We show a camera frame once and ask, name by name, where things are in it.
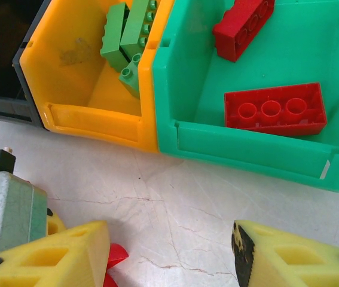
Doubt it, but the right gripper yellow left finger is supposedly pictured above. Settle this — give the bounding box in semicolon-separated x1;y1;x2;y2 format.
0;220;111;287

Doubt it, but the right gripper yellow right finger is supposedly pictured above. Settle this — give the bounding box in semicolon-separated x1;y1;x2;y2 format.
231;219;339;287

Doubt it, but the small green lego brick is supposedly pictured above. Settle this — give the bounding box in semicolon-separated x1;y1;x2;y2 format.
117;52;143;99

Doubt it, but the red lego brick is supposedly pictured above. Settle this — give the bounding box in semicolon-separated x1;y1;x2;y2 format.
102;242;129;287
224;82;328;137
212;0;276;63

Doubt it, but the yellow plastic bin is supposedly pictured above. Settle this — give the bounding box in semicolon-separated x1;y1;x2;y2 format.
19;0;176;155

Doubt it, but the green plastic bin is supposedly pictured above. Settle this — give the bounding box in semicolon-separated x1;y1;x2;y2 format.
151;0;339;195

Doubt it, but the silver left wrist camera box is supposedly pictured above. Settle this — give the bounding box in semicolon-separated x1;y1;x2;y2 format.
0;172;50;261

